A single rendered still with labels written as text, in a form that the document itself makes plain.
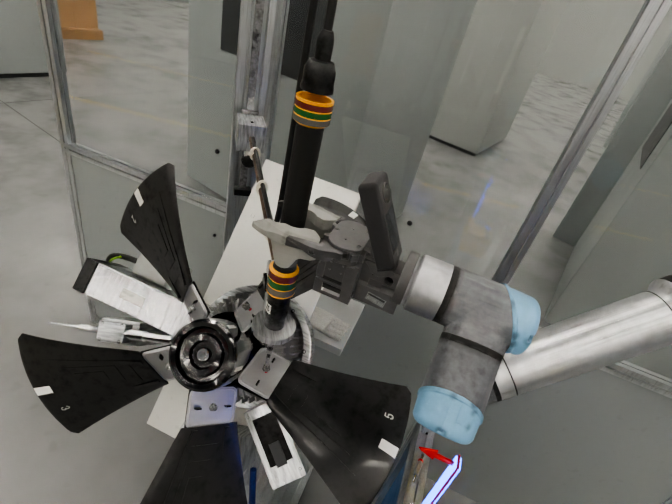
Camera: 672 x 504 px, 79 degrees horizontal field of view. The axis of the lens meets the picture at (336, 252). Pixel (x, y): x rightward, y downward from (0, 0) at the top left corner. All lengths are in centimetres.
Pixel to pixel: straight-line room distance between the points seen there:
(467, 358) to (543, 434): 129
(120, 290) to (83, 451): 118
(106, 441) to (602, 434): 189
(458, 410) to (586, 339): 23
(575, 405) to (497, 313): 117
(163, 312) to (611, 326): 80
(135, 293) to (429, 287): 68
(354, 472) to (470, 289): 37
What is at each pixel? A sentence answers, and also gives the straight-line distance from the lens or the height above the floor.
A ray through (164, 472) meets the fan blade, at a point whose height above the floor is 106.
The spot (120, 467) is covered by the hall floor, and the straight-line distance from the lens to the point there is 203.
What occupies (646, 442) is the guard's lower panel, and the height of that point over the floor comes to 76.
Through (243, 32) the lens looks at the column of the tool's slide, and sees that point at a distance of 116.
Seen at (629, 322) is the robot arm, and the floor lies 149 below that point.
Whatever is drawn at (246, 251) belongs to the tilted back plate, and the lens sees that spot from 101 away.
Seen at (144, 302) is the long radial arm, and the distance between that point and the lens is 97.
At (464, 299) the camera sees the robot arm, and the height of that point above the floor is 150.
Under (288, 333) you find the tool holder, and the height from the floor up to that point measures 131.
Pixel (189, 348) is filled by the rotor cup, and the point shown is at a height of 122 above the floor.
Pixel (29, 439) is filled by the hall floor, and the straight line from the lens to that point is 219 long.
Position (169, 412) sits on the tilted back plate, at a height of 87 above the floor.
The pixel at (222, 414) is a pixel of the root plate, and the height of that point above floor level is 109.
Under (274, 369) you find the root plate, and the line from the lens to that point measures 76.
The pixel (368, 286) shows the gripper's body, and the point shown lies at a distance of 53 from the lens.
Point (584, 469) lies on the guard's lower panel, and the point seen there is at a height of 52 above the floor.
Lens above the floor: 178
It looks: 34 degrees down
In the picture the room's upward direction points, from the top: 15 degrees clockwise
